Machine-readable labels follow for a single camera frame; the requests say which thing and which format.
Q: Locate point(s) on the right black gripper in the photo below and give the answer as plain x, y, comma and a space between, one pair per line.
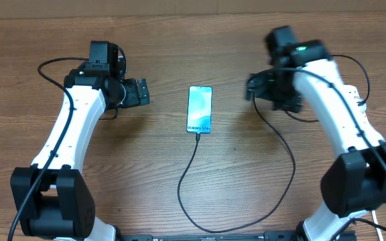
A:
293, 103

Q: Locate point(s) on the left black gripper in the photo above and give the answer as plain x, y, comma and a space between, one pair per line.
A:
133, 97

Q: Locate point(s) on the blue Samsung Galaxy smartphone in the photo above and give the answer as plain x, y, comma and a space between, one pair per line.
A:
199, 113

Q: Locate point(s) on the white power strip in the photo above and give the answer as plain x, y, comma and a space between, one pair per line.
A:
357, 106

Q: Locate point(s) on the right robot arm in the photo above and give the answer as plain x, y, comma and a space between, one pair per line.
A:
355, 184

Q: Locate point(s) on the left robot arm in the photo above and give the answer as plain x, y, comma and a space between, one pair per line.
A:
52, 199

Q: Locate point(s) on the cardboard back panel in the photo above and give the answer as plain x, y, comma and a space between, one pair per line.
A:
34, 9

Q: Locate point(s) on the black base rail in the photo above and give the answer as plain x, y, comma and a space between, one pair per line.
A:
266, 236

